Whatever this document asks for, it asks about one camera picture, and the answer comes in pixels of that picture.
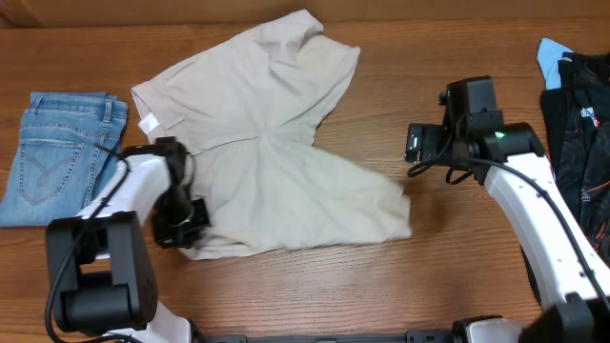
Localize beige cotton shorts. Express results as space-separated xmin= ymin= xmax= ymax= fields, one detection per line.
xmin=132 ymin=10 xmax=412 ymax=260

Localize black patterned garment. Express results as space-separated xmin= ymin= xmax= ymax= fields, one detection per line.
xmin=540 ymin=52 xmax=609 ymax=262

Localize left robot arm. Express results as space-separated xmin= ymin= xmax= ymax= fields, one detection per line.
xmin=45 ymin=137 xmax=210 ymax=343

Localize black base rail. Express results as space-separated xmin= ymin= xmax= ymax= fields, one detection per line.
xmin=193 ymin=330 xmax=464 ymax=343

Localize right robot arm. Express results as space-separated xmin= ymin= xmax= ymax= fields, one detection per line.
xmin=405 ymin=76 xmax=609 ymax=343

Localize folded blue jeans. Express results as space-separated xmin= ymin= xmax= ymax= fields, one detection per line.
xmin=1 ymin=91 xmax=128 ymax=227

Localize light blue garment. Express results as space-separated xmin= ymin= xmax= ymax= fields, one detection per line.
xmin=537 ymin=38 xmax=573 ymax=90

